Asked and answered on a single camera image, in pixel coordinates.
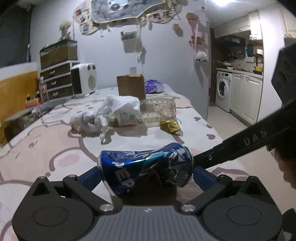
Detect purple snack packet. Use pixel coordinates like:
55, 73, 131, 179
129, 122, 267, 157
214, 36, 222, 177
145, 79, 165, 94

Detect black kitchen wall shelf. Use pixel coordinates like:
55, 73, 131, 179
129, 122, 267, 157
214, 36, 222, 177
215, 35, 246, 59

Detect crushed blue Pepsi can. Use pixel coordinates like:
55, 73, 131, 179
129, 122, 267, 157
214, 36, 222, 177
97, 143, 194, 197

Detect white plastic bag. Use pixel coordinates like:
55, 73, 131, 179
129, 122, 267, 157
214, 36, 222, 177
95, 95, 142, 142

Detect white black drawer unit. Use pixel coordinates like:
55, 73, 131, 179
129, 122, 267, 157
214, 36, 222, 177
40, 60, 80, 102

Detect white space heater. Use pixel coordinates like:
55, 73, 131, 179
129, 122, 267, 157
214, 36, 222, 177
71, 63, 98, 97

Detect gold foil wrapper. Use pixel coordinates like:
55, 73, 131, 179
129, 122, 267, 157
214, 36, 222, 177
159, 118, 182, 135

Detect brown cardboard box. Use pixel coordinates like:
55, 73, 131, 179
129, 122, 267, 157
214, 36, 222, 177
116, 73, 146, 100

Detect pink bear tablecloth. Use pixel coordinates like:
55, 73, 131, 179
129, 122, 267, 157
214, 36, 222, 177
0, 83, 251, 241

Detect white kitchen cabinets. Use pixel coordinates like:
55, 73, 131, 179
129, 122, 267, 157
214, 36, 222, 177
230, 74, 263, 125

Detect glass fish tank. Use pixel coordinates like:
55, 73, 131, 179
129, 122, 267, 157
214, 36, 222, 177
40, 39, 78, 70

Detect white washing machine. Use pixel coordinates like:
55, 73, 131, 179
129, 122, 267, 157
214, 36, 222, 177
215, 71, 232, 113

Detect person's right hand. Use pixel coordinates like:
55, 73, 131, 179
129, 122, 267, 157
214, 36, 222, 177
274, 149, 295, 190

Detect dried flower bouquet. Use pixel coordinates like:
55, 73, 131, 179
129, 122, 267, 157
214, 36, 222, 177
59, 20, 72, 41

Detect photo collage wall board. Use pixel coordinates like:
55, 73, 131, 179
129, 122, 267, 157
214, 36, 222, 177
72, 0, 182, 35

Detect clear plastic water bottle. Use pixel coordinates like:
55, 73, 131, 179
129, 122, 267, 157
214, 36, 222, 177
109, 98, 176, 128

